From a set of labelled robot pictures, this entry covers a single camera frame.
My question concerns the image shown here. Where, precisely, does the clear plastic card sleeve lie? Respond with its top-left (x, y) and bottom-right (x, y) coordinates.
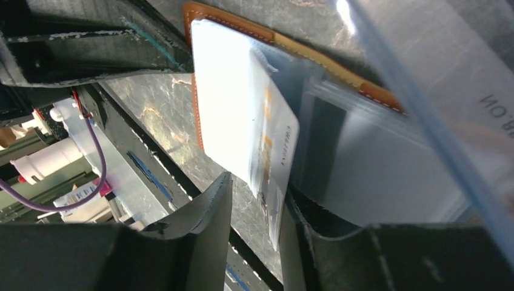
top-left (336, 1), bottom-right (513, 261)

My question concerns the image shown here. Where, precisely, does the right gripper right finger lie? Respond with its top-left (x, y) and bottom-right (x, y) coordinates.
top-left (279, 189), bottom-right (513, 290)

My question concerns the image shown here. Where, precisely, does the white VIP card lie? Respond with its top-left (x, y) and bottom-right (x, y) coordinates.
top-left (249, 48), bottom-right (299, 249)

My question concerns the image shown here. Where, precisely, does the brown leather card holder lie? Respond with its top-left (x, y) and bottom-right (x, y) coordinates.
top-left (182, 1), bottom-right (475, 228)

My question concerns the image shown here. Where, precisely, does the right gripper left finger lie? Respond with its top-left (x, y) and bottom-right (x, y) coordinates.
top-left (1, 172), bottom-right (233, 290)

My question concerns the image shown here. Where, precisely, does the white card with magnetic stripe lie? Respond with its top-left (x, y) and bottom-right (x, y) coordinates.
top-left (292, 93), bottom-right (470, 226)

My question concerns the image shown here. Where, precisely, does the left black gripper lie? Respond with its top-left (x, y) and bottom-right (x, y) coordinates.
top-left (1, 1), bottom-right (193, 125)

